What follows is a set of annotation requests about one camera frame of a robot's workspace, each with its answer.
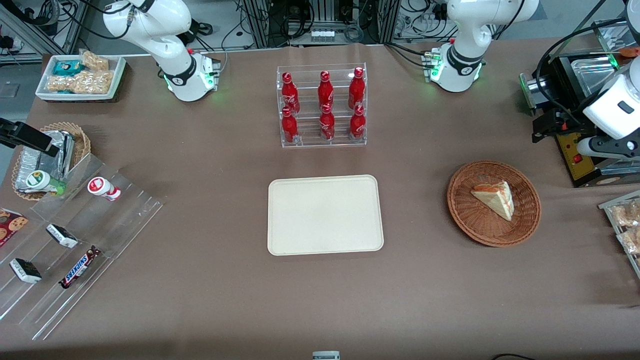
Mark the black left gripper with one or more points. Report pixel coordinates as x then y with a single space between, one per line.
564 123

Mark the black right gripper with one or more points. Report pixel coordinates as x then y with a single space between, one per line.
24 134

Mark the triangular sandwich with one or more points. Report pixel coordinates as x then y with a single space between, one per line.
495 197

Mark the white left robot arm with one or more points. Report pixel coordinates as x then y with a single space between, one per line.
465 30

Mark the light tan wicker basket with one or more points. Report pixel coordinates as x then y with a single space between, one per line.
82 142

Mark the grey bakery tray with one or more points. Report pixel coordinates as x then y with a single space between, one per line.
607 210

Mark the round brown wicker basket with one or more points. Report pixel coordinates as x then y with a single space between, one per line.
480 220

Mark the beige rectangular tray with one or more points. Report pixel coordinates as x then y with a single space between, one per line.
325 215

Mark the silver foil wrapped package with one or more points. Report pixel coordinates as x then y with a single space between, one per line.
35 162

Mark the grey metal side plate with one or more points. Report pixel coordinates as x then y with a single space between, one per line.
526 92

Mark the green capped yogurt bottle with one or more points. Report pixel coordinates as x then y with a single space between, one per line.
42 181

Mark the black food warmer yellow panel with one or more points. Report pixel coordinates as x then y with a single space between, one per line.
582 167

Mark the steel food pan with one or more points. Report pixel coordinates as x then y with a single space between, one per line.
595 75

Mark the large puffed rice snack pack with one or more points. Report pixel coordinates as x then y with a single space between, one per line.
82 82

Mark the teal snack packet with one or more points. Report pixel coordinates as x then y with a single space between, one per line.
67 67

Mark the red capped yogurt bottle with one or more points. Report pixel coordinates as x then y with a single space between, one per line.
102 187

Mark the chocolate chip cookie pack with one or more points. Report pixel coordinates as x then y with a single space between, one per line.
12 225

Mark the small puffed rice snack pack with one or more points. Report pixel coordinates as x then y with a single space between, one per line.
95 61

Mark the black and white chocolate bar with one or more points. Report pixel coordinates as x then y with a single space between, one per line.
26 270
62 236

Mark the white rectangular snack bin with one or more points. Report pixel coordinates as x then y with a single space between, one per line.
117 75

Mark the steel shelf pan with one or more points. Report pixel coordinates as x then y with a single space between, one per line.
615 36

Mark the clear acrylic stepped shelf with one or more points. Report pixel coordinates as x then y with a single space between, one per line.
115 225

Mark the wrapped bread pack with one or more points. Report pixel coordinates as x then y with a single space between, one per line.
631 241
627 215

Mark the brown Snickers bar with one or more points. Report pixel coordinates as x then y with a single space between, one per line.
80 267

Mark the red cola bottle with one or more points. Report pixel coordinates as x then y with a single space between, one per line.
327 125
357 124
290 95
289 127
325 92
356 90

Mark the clear acrylic bottle rack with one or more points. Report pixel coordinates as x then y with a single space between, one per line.
310 140

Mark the white power strip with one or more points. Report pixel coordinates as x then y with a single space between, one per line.
323 35

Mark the small grey white device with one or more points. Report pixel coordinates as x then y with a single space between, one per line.
326 356

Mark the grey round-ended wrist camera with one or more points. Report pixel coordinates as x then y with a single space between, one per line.
587 147

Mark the aluminium frame equipment rack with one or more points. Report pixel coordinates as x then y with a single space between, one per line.
290 20

